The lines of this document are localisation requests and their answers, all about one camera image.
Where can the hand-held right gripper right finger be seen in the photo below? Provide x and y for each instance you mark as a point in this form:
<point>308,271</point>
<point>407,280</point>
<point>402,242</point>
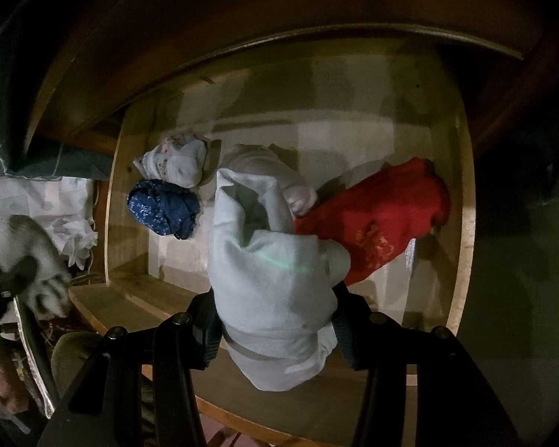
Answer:
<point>344,335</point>

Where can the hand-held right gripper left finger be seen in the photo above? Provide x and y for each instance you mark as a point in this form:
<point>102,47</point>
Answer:
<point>209,335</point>

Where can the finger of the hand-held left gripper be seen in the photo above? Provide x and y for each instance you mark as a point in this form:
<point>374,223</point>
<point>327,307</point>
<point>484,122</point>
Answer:
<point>21,272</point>

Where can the grey striped sock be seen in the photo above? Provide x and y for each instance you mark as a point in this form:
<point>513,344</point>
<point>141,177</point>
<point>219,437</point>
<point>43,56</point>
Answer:
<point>46,284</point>

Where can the light blue underwear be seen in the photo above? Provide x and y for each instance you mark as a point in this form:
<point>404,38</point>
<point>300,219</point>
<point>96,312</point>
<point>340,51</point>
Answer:
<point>270,279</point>

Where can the red underwear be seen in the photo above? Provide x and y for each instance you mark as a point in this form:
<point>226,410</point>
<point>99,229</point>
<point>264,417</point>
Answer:
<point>382,214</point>

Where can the dark blue sock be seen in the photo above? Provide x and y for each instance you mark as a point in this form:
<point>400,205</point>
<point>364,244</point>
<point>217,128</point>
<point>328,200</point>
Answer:
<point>163,209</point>

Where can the pale white underwear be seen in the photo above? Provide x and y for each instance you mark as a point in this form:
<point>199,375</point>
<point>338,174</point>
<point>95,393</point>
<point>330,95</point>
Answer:
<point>256,158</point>

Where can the wooden drawer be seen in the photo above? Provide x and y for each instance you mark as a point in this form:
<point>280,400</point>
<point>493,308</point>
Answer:
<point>344,116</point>

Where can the person's left hand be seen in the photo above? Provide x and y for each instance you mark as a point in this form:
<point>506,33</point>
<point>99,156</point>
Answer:
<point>0,389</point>

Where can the white crumpled cloth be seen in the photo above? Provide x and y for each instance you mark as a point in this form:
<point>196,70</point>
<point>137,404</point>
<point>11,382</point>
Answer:
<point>37,200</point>

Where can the blue checked cloth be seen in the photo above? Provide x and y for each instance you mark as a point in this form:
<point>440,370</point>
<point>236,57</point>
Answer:
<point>9,116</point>

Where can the light blue baby socks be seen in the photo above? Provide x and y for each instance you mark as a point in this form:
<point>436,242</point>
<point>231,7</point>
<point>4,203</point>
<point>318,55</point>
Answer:
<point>177,160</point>

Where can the wooden nightstand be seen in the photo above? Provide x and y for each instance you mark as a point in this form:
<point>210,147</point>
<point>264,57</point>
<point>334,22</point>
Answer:
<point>261,9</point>

